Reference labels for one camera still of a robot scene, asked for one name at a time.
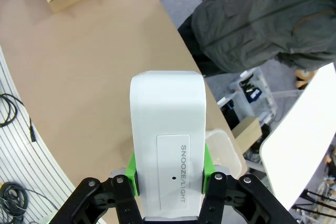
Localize white table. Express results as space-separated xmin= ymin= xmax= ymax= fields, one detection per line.
xmin=259 ymin=62 xmax=336 ymax=210

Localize thin black cable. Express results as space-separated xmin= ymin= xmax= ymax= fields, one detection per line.
xmin=0 ymin=94 xmax=36 ymax=143

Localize black cable bundle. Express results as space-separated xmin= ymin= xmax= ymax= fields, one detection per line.
xmin=0 ymin=181 xmax=57 ymax=221

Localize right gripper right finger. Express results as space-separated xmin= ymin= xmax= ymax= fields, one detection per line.
xmin=194 ymin=144 xmax=297 ymax=224

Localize small cardboard box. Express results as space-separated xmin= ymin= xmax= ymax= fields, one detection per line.
xmin=232 ymin=115 xmax=263 ymax=141

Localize white unwrapped digital clock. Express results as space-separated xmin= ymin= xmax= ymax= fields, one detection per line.
xmin=130 ymin=70 xmax=207 ymax=221

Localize clear storage bin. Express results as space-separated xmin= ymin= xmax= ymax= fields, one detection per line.
xmin=217 ymin=66 xmax=278 ymax=130

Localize clear plastic container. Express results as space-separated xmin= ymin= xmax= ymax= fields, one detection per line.
xmin=204 ymin=129 xmax=243 ymax=180

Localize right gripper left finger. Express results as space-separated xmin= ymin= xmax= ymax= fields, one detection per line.
xmin=54 ymin=153 xmax=144 ymax=224

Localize white slatted board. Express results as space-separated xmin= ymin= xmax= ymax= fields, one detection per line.
xmin=0 ymin=45 xmax=77 ymax=224

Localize person in grey jacket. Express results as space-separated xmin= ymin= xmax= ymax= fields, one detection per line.
xmin=177 ymin=0 xmax=336 ymax=78

